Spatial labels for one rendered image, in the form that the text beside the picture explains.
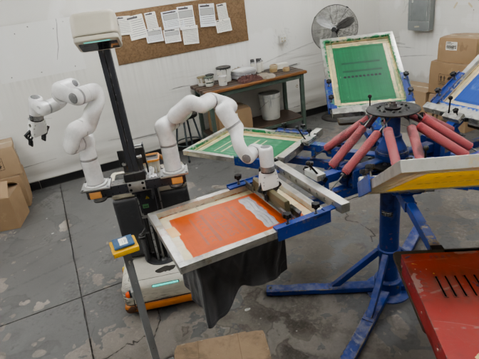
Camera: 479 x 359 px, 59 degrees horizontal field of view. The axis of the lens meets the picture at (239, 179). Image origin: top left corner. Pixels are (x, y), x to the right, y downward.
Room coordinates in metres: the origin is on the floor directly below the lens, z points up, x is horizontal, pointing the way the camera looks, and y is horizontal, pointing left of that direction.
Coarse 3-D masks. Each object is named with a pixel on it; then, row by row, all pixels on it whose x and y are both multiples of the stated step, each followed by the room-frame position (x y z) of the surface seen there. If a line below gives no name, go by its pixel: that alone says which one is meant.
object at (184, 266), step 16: (224, 192) 2.19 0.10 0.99; (240, 192) 2.23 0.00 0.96; (288, 192) 2.11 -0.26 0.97; (176, 208) 2.08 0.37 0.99; (320, 208) 1.86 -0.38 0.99; (160, 224) 1.91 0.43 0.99; (256, 240) 1.66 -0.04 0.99; (272, 240) 1.69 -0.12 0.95; (176, 256) 1.60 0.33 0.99; (208, 256) 1.57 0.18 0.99; (224, 256) 1.59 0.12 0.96
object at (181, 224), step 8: (232, 200) 2.14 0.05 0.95; (256, 200) 2.10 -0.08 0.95; (208, 208) 2.09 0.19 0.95; (216, 208) 2.07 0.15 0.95; (240, 208) 2.04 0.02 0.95; (264, 208) 2.00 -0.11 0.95; (184, 216) 2.04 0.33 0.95; (192, 216) 2.02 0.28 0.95; (176, 224) 1.95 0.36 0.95; (184, 224) 1.94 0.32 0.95; (184, 232) 1.86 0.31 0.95; (192, 232) 1.85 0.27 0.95
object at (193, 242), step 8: (272, 208) 1.99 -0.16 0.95; (248, 216) 1.94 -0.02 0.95; (280, 216) 1.90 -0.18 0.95; (256, 224) 1.84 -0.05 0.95; (248, 232) 1.78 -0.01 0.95; (256, 232) 1.77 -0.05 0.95; (184, 240) 1.79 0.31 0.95; (192, 240) 1.78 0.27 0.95; (200, 240) 1.77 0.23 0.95; (224, 240) 1.74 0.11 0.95; (232, 240) 1.73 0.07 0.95; (240, 240) 1.72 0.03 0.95; (192, 248) 1.71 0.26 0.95; (200, 248) 1.70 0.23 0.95; (208, 248) 1.69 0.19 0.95; (216, 248) 1.68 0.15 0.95
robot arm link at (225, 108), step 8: (216, 96) 2.20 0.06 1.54; (224, 96) 2.19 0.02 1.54; (216, 104) 2.20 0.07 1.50; (224, 104) 2.09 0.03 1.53; (232, 104) 2.12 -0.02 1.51; (216, 112) 2.08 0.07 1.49; (224, 112) 2.06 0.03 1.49; (232, 112) 2.08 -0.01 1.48; (224, 120) 2.06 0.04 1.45; (232, 120) 2.05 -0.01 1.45
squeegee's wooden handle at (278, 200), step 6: (252, 180) 2.17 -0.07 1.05; (258, 180) 2.14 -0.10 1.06; (258, 186) 2.11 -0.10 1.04; (270, 192) 1.98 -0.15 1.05; (276, 192) 1.96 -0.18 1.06; (270, 198) 1.98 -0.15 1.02; (276, 198) 1.92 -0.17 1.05; (282, 198) 1.89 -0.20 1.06; (276, 204) 1.93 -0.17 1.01; (282, 204) 1.86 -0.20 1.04; (288, 204) 1.85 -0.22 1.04; (288, 210) 1.85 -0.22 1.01
